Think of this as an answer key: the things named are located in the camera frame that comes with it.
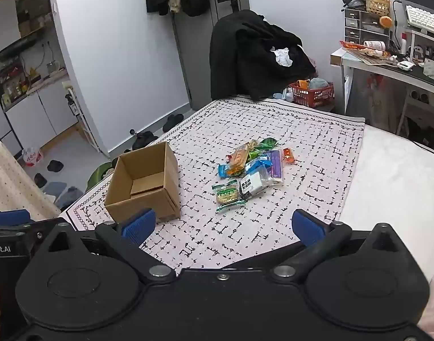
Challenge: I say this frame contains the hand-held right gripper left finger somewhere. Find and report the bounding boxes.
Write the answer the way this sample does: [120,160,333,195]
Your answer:
[43,209,177,285]

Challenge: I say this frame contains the white kitchen cabinet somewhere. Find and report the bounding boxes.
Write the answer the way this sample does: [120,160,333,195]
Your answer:
[4,74,79,146]

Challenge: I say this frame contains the wicker basket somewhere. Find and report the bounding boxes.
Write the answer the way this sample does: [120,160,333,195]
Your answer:
[366,0,391,15]

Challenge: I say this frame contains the black jacket on chair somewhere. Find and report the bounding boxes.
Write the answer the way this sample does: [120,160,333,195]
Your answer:
[209,10,317,102]

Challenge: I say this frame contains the white narrow rack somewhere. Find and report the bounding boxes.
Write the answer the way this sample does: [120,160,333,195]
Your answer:
[62,82,100,153]

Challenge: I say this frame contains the white desk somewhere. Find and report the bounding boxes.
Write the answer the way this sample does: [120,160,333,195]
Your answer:
[330,48,434,139]

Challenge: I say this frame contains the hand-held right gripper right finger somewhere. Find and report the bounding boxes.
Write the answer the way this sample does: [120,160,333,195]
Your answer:
[272,209,408,285]

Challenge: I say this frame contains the green cracker packet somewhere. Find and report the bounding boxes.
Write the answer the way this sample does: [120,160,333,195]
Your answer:
[212,181,246,213]

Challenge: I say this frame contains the black lattice sliding door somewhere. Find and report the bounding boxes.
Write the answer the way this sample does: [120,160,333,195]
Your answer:
[0,89,24,157]

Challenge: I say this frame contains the blue snack packet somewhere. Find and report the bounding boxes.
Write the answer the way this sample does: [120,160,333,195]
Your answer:
[243,156,272,176]
[218,163,239,179]

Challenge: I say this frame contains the orange biscuit packet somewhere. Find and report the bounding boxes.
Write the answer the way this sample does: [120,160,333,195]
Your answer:
[227,142,251,176]

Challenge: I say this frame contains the purple snack packet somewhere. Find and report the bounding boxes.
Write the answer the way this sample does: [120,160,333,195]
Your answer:
[268,149,284,179]

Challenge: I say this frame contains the white keyboard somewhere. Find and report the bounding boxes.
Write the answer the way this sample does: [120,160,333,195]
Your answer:
[405,4,434,38]

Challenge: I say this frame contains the red snack packet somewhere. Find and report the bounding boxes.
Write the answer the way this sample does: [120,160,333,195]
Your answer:
[340,40,367,52]

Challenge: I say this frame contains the black patterned white blanket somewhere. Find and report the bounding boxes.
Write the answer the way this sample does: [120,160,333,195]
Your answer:
[57,99,366,278]

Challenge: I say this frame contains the red plastic basket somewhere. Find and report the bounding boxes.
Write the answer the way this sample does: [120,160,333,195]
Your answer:
[289,82,335,109]

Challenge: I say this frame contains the black chunky shoes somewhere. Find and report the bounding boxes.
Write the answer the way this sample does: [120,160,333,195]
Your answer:
[132,131,159,150]

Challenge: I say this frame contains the green floor mat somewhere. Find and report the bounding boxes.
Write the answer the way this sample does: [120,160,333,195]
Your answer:
[86,161,114,189]

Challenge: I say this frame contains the brown cardboard box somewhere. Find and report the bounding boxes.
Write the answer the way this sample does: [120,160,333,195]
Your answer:
[103,141,182,224]

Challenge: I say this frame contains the black range hood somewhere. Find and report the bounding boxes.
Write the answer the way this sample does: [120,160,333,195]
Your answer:
[0,32,52,61]

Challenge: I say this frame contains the white bed mattress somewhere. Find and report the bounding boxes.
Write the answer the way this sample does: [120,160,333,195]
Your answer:
[340,124,434,341]

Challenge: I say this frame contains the black and white snack packet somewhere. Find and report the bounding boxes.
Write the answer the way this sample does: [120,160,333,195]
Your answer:
[238,174,264,199]

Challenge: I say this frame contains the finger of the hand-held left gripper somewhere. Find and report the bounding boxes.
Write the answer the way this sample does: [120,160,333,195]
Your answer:
[0,209,36,226]

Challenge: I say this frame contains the white keyboard riser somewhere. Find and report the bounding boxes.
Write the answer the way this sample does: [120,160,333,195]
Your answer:
[402,25,434,61]

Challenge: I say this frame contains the clear snack packet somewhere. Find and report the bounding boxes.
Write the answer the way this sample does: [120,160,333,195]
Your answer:
[258,169,283,189]

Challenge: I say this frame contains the grey door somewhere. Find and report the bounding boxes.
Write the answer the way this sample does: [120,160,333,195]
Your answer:
[172,0,251,111]

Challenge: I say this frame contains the white crumpled cloth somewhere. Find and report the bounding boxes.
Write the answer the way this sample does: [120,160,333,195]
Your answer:
[272,47,293,67]

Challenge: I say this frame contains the cream dotted pillow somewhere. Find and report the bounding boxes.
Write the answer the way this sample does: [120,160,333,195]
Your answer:
[0,141,61,221]

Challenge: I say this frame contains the red and white plastic bag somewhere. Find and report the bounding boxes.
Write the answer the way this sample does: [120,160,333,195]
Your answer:
[22,147,43,167]

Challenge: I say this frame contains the grey drawer organizer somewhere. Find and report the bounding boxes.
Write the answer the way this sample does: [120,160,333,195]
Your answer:
[343,7,393,46]

